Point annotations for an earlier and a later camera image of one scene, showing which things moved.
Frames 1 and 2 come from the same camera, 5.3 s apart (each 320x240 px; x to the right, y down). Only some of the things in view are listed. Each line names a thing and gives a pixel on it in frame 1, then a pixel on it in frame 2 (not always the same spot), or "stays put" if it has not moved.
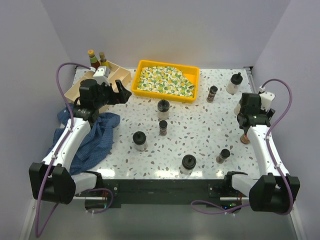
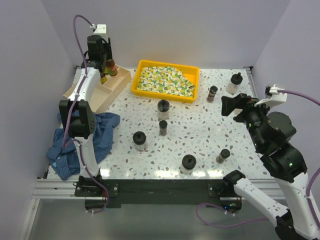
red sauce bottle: (244, 139) to (111, 68)
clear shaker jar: (232, 87) stays put
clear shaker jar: (139, 139) stays put
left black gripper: (121, 97) to (106, 43)
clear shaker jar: (188, 164) stays put
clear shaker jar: (163, 109) stays put
